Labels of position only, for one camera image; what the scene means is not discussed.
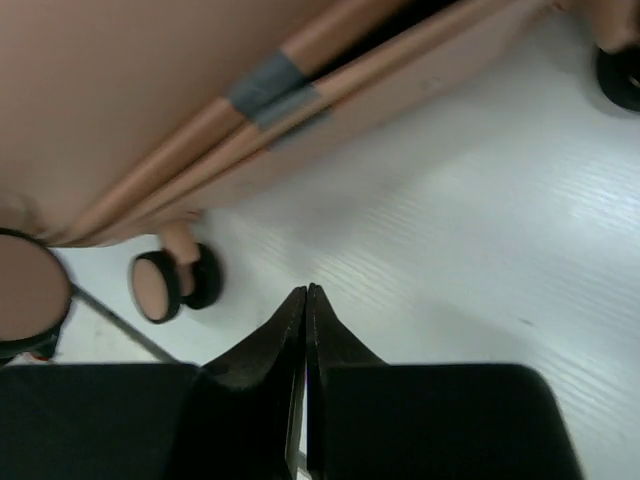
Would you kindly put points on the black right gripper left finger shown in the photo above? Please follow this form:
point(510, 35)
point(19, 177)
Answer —
point(263, 380)

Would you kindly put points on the pink hard-shell suitcase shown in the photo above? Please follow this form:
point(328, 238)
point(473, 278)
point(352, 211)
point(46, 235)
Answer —
point(126, 118)

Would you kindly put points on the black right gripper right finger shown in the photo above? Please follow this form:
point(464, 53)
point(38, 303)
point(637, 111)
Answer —
point(348, 404)

